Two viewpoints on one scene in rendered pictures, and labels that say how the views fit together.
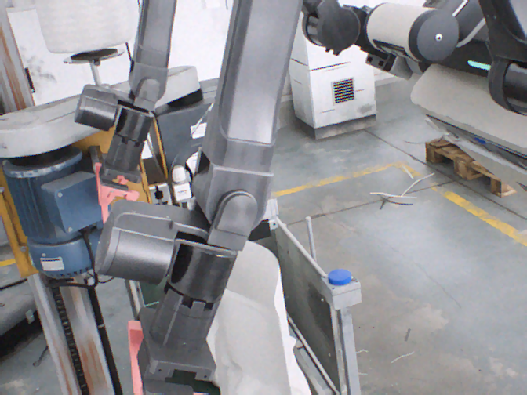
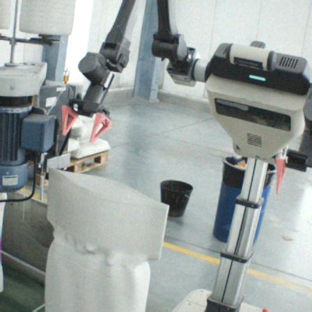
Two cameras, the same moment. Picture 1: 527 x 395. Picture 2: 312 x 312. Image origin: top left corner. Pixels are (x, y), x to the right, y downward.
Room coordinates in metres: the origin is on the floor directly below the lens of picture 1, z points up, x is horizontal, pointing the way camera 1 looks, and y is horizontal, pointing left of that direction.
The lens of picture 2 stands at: (0.20, 1.09, 1.57)
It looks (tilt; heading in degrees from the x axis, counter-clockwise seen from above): 15 degrees down; 310
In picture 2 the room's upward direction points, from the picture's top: 8 degrees clockwise
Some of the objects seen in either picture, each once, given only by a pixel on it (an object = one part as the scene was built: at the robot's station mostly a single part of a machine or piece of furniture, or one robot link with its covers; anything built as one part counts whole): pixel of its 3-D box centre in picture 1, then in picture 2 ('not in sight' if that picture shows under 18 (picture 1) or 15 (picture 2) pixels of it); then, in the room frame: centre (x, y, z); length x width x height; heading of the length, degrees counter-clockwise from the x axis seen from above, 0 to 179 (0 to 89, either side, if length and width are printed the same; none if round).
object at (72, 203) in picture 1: (78, 205); (37, 136); (1.23, 0.38, 1.25); 0.10 x 0.08 x 0.12; 129
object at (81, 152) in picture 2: not in sight; (81, 146); (4.02, -2.16, 0.20); 0.67 x 0.43 x 0.15; 104
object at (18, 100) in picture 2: (40, 150); (7, 97); (1.31, 0.45, 1.35); 0.12 x 0.12 x 0.04
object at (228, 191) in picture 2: not in sight; (243, 200); (1.90, -2.11, 0.32); 0.51 x 0.48 x 0.65; 104
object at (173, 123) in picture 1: (203, 139); (24, 112); (1.66, 0.16, 1.21); 0.30 x 0.25 x 0.30; 14
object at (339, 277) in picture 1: (339, 278); not in sight; (1.49, -0.14, 0.84); 0.06 x 0.06 x 0.02
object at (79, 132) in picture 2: not in sight; (81, 125); (4.03, -2.15, 0.44); 0.68 x 0.44 x 0.15; 104
